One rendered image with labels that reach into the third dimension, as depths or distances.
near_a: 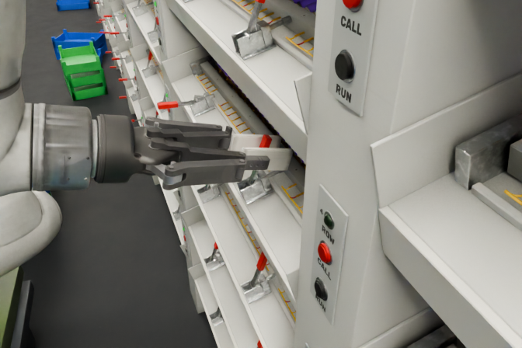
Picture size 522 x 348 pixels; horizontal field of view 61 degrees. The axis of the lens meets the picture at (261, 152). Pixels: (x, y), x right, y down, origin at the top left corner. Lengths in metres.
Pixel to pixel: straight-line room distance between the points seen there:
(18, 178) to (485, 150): 0.39
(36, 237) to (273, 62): 0.84
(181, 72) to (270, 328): 0.54
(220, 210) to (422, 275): 0.64
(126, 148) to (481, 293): 0.35
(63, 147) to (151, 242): 1.23
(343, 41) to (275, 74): 0.17
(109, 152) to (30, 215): 0.69
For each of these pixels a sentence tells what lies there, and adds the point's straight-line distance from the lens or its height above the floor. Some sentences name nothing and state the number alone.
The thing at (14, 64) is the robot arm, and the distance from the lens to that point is 0.44.
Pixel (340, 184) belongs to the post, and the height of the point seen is 0.94.
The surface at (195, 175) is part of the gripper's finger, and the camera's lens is 0.48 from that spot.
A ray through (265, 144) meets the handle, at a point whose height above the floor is 0.84.
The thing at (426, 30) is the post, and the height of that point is 1.06.
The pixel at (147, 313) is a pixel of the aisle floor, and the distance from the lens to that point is 1.46.
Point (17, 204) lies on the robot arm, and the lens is 1.12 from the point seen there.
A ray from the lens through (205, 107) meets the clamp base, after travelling 0.81.
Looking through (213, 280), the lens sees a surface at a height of 0.35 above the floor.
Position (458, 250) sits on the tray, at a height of 0.96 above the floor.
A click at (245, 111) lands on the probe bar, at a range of 0.72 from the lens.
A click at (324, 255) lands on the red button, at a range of 0.36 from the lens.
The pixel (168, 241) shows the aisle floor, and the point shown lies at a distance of 1.66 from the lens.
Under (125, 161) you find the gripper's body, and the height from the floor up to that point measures 0.87.
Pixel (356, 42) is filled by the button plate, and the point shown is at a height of 1.04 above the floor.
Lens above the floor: 1.13
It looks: 33 degrees down
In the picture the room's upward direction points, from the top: straight up
